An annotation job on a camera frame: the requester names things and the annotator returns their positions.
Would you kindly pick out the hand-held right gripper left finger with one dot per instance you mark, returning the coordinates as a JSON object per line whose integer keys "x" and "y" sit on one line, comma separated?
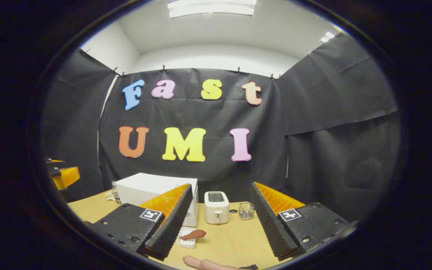
{"x": 173, "y": 225}

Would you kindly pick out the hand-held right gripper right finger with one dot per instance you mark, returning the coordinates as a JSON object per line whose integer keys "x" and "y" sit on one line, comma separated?
{"x": 270, "y": 225}

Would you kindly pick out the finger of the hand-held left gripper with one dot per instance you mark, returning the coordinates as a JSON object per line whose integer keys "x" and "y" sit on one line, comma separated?
{"x": 68, "y": 177}

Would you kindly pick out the brown meat slice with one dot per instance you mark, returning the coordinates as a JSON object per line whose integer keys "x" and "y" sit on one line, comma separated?
{"x": 195, "y": 234}

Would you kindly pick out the white microwave oven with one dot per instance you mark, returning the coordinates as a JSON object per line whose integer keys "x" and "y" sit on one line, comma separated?
{"x": 144, "y": 187}

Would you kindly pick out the small white rectangular tray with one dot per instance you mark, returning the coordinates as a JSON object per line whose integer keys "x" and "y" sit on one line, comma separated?
{"x": 186, "y": 244}

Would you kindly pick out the small clear glass container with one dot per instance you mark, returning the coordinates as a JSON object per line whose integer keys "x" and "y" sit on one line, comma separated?
{"x": 246, "y": 212}

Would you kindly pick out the white toaster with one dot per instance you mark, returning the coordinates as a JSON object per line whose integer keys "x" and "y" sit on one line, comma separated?
{"x": 216, "y": 210}

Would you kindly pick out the small clear bottle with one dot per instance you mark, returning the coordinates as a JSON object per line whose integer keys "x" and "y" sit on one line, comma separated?
{"x": 116, "y": 195}

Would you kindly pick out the small ceiling light panel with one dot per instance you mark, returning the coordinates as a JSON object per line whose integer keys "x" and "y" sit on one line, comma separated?
{"x": 327, "y": 37}

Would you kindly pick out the large ceiling light panel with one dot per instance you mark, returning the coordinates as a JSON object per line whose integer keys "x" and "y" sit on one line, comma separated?
{"x": 212, "y": 7}

